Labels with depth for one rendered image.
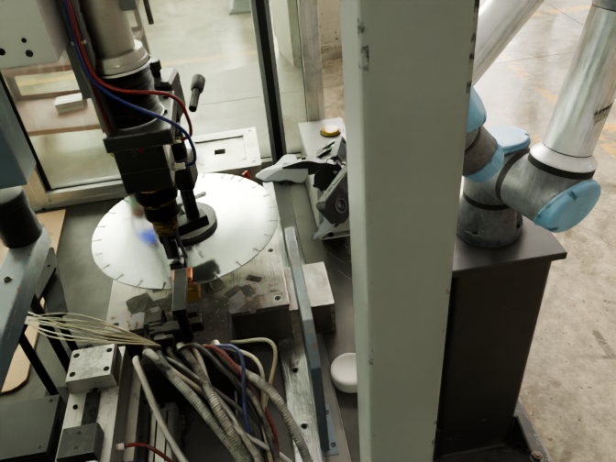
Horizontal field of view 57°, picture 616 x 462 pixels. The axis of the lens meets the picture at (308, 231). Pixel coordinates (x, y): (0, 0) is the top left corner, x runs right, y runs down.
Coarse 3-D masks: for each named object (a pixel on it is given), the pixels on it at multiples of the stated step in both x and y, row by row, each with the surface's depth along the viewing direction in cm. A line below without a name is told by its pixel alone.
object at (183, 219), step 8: (184, 192) 87; (192, 192) 88; (184, 200) 88; (192, 200) 89; (184, 208) 89; (192, 208) 89; (200, 208) 93; (184, 216) 91; (192, 216) 90; (200, 216) 91; (184, 224) 90; (192, 224) 90; (200, 224) 91; (208, 224) 92; (184, 232) 90; (160, 240) 89; (168, 240) 89; (176, 240) 92; (176, 248) 91; (168, 256) 92; (176, 256) 92
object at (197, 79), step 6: (192, 78) 84; (198, 78) 83; (204, 78) 84; (192, 84) 82; (198, 84) 82; (192, 90) 82; (198, 90) 82; (192, 96) 81; (198, 96) 81; (192, 102) 80; (192, 108) 80
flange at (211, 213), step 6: (198, 204) 103; (204, 204) 103; (204, 210) 102; (210, 210) 102; (210, 216) 100; (216, 216) 101; (210, 222) 99; (216, 222) 100; (204, 228) 98; (210, 228) 98; (186, 234) 97; (192, 234) 97; (198, 234) 97; (204, 234) 97; (186, 240) 96; (192, 240) 97
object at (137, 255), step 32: (224, 192) 108; (256, 192) 107; (128, 224) 102; (224, 224) 100; (256, 224) 99; (96, 256) 96; (128, 256) 95; (160, 256) 94; (192, 256) 93; (224, 256) 93; (160, 288) 88
